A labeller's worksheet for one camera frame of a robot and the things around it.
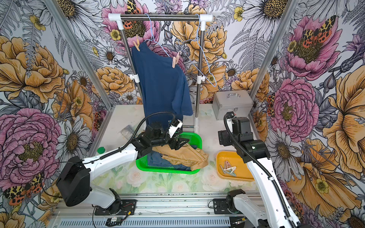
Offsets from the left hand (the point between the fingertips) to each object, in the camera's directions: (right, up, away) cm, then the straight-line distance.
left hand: (184, 139), depth 78 cm
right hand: (+22, +2, -6) cm, 23 cm away
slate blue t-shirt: (-18, -13, +9) cm, 24 cm away
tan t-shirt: (+2, -10, +3) cm, 10 cm away
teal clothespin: (+27, -20, +6) cm, 34 cm away
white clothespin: (+23, -20, +7) cm, 32 cm away
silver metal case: (+39, +23, +27) cm, 53 cm away
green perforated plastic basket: (-24, -16, +3) cm, 28 cm away
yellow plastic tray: (+34, -20, +7) cm, 41 cm away
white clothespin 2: (+27, -20, +7) cm, 34 cm away
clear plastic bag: (-41, +2, +24) cm, 47 cm away
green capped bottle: (-50, -8, +8) cm, 51 cm away
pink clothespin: (+25, -17, +9) cm, 32 cm away
